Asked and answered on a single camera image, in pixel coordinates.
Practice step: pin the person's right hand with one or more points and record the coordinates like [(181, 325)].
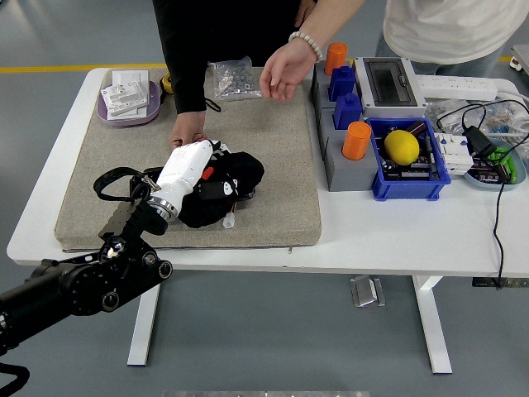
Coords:
[(188, 128)]

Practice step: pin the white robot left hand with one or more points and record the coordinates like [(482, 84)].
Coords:
[(182, 165)]

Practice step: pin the person's left hand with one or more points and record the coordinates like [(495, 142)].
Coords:
[(305, 10)]

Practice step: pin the second person's right hand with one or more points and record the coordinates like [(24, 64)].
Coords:
[(287, 72)]

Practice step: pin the black rag with red tag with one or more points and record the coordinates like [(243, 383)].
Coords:
[(244, 169)]

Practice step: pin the second person's right forearm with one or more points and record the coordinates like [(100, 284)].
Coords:
[(335, 18)]

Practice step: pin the person's right forearm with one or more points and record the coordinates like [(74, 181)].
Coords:
[(188, 82)]

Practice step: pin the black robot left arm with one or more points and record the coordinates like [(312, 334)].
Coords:
[(82, 285)]

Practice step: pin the purple oval tray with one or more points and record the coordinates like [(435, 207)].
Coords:
[(153, 107)]

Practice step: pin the yellow tape measure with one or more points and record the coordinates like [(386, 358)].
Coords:
[(166, 82)]

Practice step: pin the orange cylinder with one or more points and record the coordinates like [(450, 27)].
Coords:
[(356, 140), (335, 55)]

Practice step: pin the clear bag of screws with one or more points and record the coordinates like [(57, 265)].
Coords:
[(235, 80)]

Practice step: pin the blue peg block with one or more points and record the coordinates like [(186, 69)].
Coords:
[(342, 84), (348, 113)]

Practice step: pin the person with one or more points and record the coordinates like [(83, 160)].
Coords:
[(231, 29), (446, 29)]

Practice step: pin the white socket module with holes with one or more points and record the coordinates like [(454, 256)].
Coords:
[(124, 95)]

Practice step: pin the white electrical distribution box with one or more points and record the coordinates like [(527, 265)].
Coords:
[(363, 82)]

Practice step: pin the grey-brown mat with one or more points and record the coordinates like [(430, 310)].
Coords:
[(281, 165)]

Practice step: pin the yellow lemon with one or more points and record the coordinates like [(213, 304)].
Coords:
[(401, 146)]

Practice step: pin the dark cylindrical capacitor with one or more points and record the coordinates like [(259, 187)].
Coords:
[(418, 127)]

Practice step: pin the clear bag of small parts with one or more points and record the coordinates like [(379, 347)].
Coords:
[(438, 109)]

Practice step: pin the white table leg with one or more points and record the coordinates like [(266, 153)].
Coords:
[(144, 318), (434, 326)]

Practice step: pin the dark circuit board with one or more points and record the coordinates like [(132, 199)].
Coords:
[(413, 171)]

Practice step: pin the white power strip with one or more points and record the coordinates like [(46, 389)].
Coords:
[(454, 87)]

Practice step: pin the blue plastic bin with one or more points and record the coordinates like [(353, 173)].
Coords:
[(409, 190)]

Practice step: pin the white circuit breaker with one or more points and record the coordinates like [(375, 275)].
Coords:
[(454, 157)]

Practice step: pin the white cart with red mark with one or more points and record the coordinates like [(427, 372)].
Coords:
[(521, 58)]

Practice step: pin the silver metal floor plate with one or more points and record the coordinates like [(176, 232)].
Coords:
[(367, 291)]

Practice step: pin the light blue dish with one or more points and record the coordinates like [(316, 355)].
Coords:
[(487, 185)]

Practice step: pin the green plastic part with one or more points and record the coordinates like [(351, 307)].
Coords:
[(502, 155)]

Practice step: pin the black table control box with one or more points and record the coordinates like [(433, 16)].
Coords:
[(483, 283)]

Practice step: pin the white wall switch panel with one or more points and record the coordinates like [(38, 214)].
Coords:
[(124, 111)]

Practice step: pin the white flat wall plate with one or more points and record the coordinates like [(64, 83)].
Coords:
[(130, 76)]

